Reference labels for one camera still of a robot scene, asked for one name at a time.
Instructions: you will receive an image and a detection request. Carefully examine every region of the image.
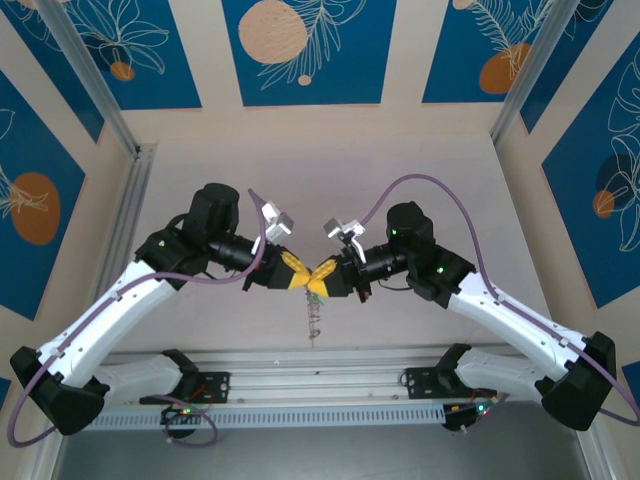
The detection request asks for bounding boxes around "grey metal sheet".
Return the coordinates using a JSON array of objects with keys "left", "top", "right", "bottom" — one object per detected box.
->
[{"left": 52, "top": 427, "right": 589, "bottom": 480}]

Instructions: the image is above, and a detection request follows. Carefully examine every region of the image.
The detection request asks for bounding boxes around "small circuit board with LEDs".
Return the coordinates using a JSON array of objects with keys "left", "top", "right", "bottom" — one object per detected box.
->
[
  {"left": 160, "top": 403, "right": 207, "bottom": 427},
  {"left": 442, "top": 399, "right": 502, "bottom": 434}
]

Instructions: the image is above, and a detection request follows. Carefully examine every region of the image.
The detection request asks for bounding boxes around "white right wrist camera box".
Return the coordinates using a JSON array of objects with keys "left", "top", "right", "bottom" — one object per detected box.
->
[{"left": 322, "top": 216, "right": 369, "bottom": 265}]

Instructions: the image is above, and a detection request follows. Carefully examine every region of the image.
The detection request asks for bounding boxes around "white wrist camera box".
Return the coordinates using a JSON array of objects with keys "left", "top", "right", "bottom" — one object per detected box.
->
[
  {"left": 322, "top": 216, "right": 369, "bottom": 265},
  {"left": 252, "top": 199, "right": 297, "bottom": 256}
]

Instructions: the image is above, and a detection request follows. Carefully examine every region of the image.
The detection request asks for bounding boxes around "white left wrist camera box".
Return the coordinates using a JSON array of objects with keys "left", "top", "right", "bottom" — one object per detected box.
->
[{"left": 252, "top": 199, "right": 297, "bottom": 256}]

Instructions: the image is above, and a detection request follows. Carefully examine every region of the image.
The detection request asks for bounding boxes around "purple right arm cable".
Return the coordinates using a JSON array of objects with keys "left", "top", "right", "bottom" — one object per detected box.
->
[{"left": 359, "top": 172, "right": 640, "bottom": 437}]

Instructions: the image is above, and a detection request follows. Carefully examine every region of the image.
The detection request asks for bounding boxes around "aluminium side rail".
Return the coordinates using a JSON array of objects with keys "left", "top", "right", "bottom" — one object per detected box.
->
[{"left": 110, "top": 143, "right": 158, "bottom": 264}]

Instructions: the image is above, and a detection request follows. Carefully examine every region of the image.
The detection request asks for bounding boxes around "aluminium mounting rail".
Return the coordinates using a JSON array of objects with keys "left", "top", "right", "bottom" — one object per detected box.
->
[{"left": 43, "top": 348, "right": 597, "bottom": 412}]

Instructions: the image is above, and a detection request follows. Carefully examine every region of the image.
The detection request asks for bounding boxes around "slotted grey cable duct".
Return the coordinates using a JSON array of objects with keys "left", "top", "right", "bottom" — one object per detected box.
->
[{"left": 64, "top": 403, "right": 447, "bottom": 431}]

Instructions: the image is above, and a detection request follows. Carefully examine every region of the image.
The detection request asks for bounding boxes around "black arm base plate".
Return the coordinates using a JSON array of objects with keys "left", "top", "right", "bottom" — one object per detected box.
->
[
  {"left": 139, "top": 370, "right": 233, "bottom": 406},
  {"left": 403, "top": 367, "right": 498, "bottom": 401}
]

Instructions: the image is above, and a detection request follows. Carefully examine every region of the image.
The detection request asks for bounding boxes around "aluminium frame post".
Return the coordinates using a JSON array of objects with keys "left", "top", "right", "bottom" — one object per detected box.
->
[
  {"left": 35, "top": 0, "right": 140, "bottom": 157},
  {"left": 490, "top": 0, "right": 582, "bottom": 145}
]

